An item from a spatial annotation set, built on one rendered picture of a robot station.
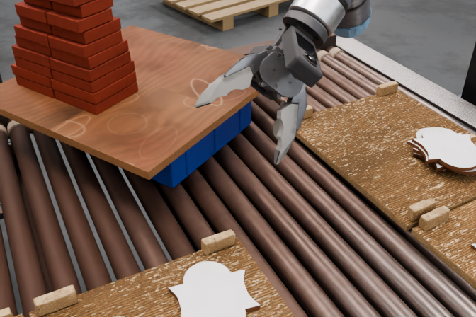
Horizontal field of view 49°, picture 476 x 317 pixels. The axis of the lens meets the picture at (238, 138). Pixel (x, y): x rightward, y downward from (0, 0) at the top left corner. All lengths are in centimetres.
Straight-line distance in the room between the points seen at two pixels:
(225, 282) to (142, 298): 13
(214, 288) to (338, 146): 48
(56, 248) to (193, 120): 35
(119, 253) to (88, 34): 41
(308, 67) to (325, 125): 57
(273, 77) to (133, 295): 40
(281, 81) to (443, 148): 49
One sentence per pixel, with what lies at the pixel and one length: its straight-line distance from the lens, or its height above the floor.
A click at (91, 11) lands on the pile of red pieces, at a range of 103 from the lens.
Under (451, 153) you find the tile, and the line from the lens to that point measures 113.
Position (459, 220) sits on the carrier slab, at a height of 94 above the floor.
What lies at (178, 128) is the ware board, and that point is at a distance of 102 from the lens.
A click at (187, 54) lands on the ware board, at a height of 104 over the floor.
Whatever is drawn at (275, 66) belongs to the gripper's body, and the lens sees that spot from 74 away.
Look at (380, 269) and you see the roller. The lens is 94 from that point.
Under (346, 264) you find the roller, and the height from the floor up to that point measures 91.
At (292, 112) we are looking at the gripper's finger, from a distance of 76.
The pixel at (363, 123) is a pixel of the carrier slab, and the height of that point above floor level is 94.
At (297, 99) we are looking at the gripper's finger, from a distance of 76.
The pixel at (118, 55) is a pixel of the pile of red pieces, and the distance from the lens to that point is 110.
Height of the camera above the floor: 158
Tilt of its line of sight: 33 degrees down
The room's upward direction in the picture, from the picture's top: straight up
